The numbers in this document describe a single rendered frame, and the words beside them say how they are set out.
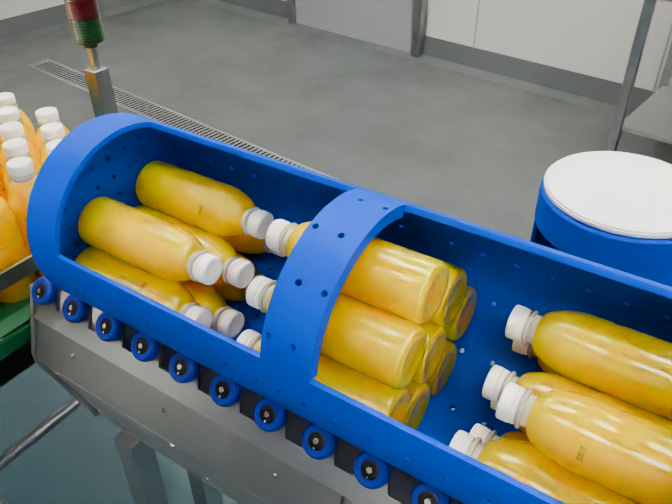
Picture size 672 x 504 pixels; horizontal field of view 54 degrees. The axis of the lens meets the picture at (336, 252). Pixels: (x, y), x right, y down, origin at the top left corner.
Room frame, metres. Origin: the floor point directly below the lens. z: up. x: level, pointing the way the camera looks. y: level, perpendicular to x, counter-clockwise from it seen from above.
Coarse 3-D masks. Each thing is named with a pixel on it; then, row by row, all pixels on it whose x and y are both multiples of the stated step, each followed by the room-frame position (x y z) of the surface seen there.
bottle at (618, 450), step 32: (544, 416) 0.41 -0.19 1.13; (576, 416) 0.40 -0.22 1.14; (608, 416) 0.39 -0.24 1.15; (640, 416) 0.40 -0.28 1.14; (544, 448) 0.39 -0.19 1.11; (576, 448) 0.37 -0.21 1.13; (608, 448) 0.37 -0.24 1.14; (640, 448) 0.36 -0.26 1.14; (608, 480) 0.35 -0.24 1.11; (640, 480) 0.34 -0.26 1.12
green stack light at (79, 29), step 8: (72, 24) 1.38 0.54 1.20; (80, 24) 1.37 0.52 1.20; (88, 24) 1.38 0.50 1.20; (96, 24) 1.39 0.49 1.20; (72, 32) 1.38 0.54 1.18; (80, 32) 1.37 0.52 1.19; (88, 32) 1.37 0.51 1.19; (96, 32) 1.38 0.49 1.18; (80, 40) 1.37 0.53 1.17; (88, 40) 1.37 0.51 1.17; (96, 40) 1.38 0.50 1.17
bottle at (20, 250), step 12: (0, 204) 0.88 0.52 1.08; (0, 216) 0.87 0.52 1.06; (12, 216) 0.89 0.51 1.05; (0, 228) 0.86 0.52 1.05; (12, 228) 0.88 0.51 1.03; (0, 240) 0.86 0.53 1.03; (12, 240) 0.87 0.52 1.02; (0, 252) 0.85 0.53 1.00; (12, 252) 0.86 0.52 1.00; (24, 252) 0.89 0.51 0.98; (0, 264) 0.85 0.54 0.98; (36, 276) 0.90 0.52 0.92; (12, 288) 0.85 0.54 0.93; (24, 288) 0.86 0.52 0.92; (0, 300) 0.85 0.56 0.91; (12, 300) 0.85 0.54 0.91
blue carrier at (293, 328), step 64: (128, 128) 0.83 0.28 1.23; (64, 192) 0.73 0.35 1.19; (128, 192) 0.87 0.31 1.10; (256, 192) 0.86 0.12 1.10; (320, 192) 0.78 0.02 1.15; (64, 256) 0.70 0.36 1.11; (256, 256) 0.83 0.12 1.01; (320, 256) 0.55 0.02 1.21; (448, 256) 0.69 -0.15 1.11; (512, 256) 0.63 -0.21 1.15; (576, 256) 0.55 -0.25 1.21; (128, 320) 0.64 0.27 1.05; (192, 320) 0.57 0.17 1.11; (256, 320) 0.74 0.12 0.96; (320, 320) 0.50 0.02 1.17; (640, 320) 0.55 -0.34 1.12; (256, 384) 0.52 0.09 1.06; (320, 384) 0.47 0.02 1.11; (448, 384) 0.60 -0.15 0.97; (384, 448) 0.42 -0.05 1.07; (448, 448) 0.39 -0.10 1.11
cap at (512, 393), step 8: (512, 384) 0.45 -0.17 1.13; (504, 392) 0.44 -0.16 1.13; (512, 392) 0.44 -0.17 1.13; (520, 392) 0.44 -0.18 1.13; (504, 400) 0.43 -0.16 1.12; (512, 400) 0.43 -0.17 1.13; (496, 408) 0.43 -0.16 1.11; (504, 408) 0.43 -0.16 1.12; (512, 408) 0.43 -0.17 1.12; (496, 416) 0.43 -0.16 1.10; (504, 416) 0.43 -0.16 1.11; (512, 416) 0.42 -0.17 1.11
